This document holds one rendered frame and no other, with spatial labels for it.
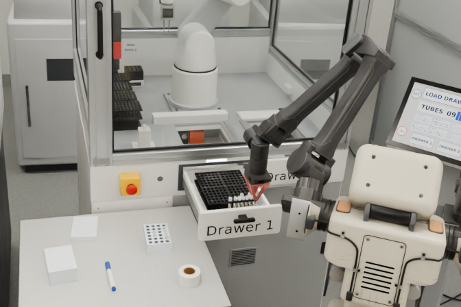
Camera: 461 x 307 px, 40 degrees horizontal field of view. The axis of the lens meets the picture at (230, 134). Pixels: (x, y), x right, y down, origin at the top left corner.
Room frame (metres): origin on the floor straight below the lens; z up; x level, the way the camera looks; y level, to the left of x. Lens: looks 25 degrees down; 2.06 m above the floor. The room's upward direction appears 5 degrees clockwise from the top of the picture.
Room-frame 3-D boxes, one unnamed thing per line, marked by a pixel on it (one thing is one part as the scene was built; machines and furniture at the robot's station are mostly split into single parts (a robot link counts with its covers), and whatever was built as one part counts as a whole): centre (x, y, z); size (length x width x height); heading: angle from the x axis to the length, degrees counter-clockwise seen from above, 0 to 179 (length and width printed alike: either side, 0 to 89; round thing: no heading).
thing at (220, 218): (1.81, -0.06, 0.87); 0.29 x 0.02 x 0.11; 108
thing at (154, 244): (1.81, 0.22, 0.78); 0.12 x 0.08 x 0.04; 15
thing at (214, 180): (2.00, 0.00, 0.87); 0.22 x 0.18 x 0.06; 18
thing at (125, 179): (2.00, 0.35, 0.88); 0.07 x 0.05 x 0.07; 108
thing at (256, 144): (1.79, -0.09, 1.17); 0.07 x 0.06 x 0.07; 17
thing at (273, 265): (2.59, 0.15, 0.40); 1.03 x 0.95 x 0.80; 108
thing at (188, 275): (1.62, 0.09, 0.78); 0.07 x 0.07 x 0.04
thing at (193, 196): (2.01, 0.01, 0.86); 0.40 x 0.26 x 0.06; 18
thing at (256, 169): (1.79, -0.10, 1.11); 0.10 x 0.07 x 0.07; 19
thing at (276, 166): (2.21, -0.26, 0.87); 0.29 x 0.02 x 0.11; 108
